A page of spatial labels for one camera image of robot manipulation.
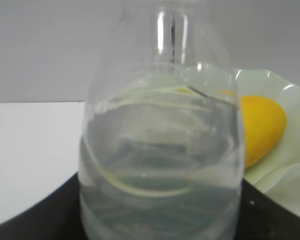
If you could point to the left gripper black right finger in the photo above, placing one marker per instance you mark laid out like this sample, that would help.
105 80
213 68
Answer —
260 218

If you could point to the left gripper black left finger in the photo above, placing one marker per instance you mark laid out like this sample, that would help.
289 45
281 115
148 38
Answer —
56 217

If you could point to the yellow mango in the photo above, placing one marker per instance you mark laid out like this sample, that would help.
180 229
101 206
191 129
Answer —
264 123

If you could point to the clear water bottle green label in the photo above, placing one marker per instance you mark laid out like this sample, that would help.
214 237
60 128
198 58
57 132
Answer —
162 149

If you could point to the pale green wavy glass plate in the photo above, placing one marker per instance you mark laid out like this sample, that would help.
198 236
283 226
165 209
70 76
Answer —
277 175

